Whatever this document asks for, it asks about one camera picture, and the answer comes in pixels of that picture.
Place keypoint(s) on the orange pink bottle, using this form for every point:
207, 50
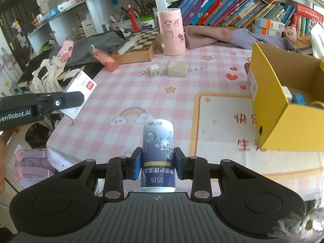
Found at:
105, 59

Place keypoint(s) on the pink checked tablecloth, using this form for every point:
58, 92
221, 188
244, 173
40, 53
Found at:
210, 109

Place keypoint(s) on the white red paper card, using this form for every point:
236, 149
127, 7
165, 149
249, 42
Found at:
77, 93

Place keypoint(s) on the white charger plug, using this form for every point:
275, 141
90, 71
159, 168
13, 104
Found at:
288, 94

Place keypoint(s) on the blue object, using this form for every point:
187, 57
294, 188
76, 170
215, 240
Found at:
299, 99

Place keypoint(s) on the wooden chess board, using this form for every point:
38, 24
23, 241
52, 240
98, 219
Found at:
140, 47

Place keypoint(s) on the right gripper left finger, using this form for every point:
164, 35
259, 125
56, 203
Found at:
119, 169

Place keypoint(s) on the yellow tape roll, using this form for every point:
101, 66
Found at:
317, 104

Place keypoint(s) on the pink pig plush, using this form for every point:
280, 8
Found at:
290, 33

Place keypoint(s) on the pink cylinder container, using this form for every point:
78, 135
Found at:
171, 31

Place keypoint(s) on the orange white box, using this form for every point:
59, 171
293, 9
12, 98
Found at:
269, 24
264, 31

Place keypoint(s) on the red figurine pen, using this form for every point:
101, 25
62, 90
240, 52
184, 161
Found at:
132, 18

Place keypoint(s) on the red thick dictionary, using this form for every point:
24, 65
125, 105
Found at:
309, 13

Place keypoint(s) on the orange white box upper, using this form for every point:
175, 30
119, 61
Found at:
269, 24

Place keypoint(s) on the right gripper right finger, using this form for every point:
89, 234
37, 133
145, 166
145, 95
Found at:
195, 169

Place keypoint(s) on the orange white box lower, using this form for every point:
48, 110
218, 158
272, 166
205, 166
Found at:
264, 31

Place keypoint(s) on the beige foam block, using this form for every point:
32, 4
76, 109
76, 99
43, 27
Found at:
177, 69

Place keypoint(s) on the white small plug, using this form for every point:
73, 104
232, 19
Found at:
154, 70

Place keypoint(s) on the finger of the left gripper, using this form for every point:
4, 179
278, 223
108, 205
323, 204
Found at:
43, 103

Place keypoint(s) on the yellow cardboard box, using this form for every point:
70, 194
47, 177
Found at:
282, 125

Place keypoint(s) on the pink purple cloth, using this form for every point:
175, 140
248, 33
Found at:
199, 36

